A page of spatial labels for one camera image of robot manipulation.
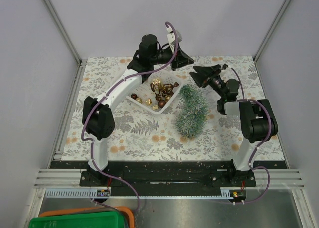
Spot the white slotted cable duct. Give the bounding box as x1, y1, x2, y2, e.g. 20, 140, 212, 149
45, 188, 111, 199

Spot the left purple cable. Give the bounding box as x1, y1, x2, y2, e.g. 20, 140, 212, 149
81, 21, 181, 212

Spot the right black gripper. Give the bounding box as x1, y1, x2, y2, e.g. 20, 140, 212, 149
189, 64, 225, 99

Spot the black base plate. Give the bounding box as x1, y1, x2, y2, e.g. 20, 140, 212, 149
50, 160, 290, 196

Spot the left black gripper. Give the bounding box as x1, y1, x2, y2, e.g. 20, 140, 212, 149
150, 44, 193, 71

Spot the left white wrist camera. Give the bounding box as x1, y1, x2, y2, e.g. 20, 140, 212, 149
166, 26, 182, 53

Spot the small green christmas tree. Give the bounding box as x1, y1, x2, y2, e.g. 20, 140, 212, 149
175, 84, 209, 139

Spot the white plastic basket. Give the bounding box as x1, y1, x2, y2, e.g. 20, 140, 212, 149
126, 67, 184, 114

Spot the large gold striped bauble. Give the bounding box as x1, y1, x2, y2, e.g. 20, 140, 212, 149
150, 77, 162, 92

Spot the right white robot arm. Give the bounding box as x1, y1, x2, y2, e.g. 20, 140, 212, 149
190, 64, 278, 186

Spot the orange plastic bin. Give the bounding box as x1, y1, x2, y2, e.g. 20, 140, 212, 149
38, 207, 135, 228

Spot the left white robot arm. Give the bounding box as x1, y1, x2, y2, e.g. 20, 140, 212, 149
82, 32, 194, 186

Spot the aluminium frame rail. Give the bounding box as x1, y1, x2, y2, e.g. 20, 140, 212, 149
217, 169, 304, 199

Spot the green plastic bin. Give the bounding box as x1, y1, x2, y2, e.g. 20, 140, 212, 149
28, 212, 128, 228

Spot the brown shiny bauble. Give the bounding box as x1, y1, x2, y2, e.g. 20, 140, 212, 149
158, 100, 166, 108

